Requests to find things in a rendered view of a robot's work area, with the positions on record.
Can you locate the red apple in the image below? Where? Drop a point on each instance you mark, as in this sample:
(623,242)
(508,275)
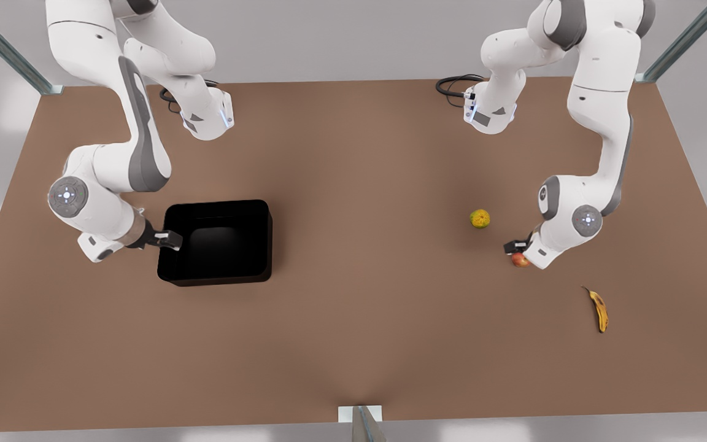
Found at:
(520,260)

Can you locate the black storage box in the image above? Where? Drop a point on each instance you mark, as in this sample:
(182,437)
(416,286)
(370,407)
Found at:
(218,242)

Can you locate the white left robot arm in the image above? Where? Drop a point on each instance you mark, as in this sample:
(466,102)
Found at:
(599,110)

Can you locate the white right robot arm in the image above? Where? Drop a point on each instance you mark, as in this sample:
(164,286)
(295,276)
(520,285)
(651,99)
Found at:
(145,141)

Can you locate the yellow-green orange fruit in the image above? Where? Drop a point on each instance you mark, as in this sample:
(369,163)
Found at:
(480,218)

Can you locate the spotted yellow banana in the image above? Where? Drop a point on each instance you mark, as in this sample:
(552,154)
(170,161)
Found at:
(599,310)

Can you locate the silver frame post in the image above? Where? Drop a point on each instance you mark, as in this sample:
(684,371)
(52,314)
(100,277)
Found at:
(363,423)
(685,40)
(3,46)

